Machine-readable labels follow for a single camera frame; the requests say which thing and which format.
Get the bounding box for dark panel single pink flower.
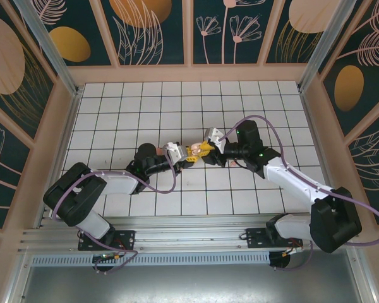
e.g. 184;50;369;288
0;97;32;227

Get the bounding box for small green circuit board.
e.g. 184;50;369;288
93;252;127;263

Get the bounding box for dark panel orange oval feathers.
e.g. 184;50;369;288
321;0;379;137

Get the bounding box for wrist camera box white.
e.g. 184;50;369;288
203;127;226;153
162;142;188;164

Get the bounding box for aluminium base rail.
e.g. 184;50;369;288
17;215;366;255

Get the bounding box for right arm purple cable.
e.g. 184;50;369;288
217;116;379;271

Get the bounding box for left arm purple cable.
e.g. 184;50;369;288
52;145;177;275

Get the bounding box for small white wire connector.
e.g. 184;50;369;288
282;244;304;257

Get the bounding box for dark panel large peach oval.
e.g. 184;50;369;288
0;3;57;140

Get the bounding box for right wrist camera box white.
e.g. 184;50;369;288
203;127;226;153

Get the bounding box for grey metal sheet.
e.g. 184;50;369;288
6;263;375;303

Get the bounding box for grey slotted cable duct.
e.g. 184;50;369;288
30;252;271;266

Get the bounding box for dark panel pink leaf outlines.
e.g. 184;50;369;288
347;104;379;223

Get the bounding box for aluminium table edge rail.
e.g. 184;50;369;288
34;90;83;230
298;90;348;225

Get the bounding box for dark panel yellow oval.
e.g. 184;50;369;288
20;0;113;67

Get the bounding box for dark panel orange circle leaves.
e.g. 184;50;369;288
99;0;190;67

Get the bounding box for dark panel pink flower outlines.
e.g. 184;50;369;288
192;0;280;66

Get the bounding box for aluminium corner post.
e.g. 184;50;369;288
12;0;85;97
297;0;356;93

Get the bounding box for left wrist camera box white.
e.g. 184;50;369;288
162;142;188;164

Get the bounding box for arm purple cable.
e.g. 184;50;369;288
217;116;379;271
52;145;177;275

